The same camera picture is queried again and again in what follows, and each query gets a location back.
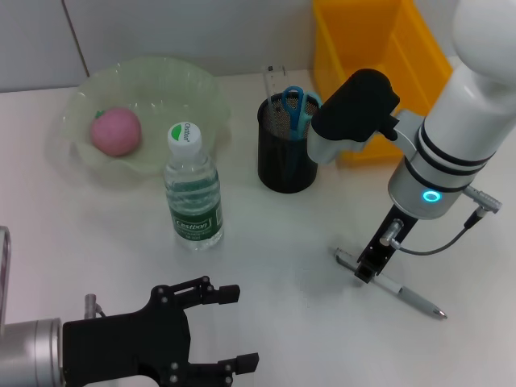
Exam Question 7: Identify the clear plastic ruler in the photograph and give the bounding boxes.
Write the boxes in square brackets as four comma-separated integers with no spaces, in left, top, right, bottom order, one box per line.
[261,64,288,138]

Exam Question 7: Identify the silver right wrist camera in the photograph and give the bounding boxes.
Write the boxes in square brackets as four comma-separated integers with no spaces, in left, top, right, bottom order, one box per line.
[308,68,401,165]

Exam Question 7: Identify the yellow plastic bin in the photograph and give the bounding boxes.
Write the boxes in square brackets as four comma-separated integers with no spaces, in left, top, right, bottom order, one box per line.
[312,0,455,166]

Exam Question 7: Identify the black mesh pen holder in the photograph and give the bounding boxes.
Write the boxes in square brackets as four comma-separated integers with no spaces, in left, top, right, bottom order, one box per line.
[256,91,328,194]

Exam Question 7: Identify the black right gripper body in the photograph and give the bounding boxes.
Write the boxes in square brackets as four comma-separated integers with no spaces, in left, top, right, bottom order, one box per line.
[364,203,418,262]

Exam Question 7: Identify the white and grey pen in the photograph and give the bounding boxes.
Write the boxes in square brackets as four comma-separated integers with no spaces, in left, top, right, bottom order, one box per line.
[334,248,448,321]

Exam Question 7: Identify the pink toy peach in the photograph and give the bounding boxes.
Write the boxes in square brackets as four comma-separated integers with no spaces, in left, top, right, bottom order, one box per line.
[89,106,143,157]

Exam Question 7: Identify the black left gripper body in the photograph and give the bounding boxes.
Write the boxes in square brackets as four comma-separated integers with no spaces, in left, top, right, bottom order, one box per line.
[62,284,193,387]

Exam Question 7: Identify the grey right arm cable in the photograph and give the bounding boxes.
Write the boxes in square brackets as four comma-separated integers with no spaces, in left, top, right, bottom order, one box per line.
[378,185,504,257]

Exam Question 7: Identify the blue scissors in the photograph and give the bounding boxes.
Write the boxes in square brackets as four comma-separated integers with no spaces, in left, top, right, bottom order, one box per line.
[281,85,323,181]

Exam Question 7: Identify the translucent green fruit plate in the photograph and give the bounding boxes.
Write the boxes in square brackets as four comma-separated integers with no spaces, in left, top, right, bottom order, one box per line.
[60,56,235,186]

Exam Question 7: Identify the clear green-label water bottle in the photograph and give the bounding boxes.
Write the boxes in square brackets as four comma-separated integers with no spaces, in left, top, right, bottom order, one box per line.
[163,122,225,252]

